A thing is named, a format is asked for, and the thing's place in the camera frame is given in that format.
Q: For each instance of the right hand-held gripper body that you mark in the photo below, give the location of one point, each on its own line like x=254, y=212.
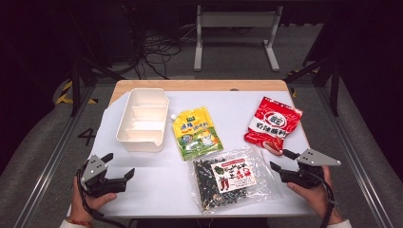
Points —
x=313, y=160

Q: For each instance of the aluminium frame rail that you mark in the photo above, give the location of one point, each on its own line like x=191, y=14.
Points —
x=351, y=152
x=53, y=158

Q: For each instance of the black metal stand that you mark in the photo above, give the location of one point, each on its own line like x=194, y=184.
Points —
x=334, y=82
x=76, y=82

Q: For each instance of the clear bag of dark seaweed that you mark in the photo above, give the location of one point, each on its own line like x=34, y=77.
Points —
x=231, y=180

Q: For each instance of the white metal table frame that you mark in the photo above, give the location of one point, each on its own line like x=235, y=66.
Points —
x=236, y=19

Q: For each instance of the red white seasoning packet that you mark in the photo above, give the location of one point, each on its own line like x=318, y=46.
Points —
x=274, y=123

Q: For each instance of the person's right hand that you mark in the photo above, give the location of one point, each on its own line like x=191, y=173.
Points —
x=320, y=199

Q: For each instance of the yellow black hazard tape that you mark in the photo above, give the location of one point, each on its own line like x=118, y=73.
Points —
x=65, y=95

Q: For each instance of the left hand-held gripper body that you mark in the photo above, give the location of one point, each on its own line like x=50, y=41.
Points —
x=93, y=169

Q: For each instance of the white plastic divided bin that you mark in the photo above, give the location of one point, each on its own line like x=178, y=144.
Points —
x=142, y=123

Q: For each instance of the person's left hand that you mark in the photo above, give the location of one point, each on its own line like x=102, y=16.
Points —
x=80, y=205

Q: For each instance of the yellow green spouted pouch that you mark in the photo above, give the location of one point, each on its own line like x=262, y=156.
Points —
x=196, y=133

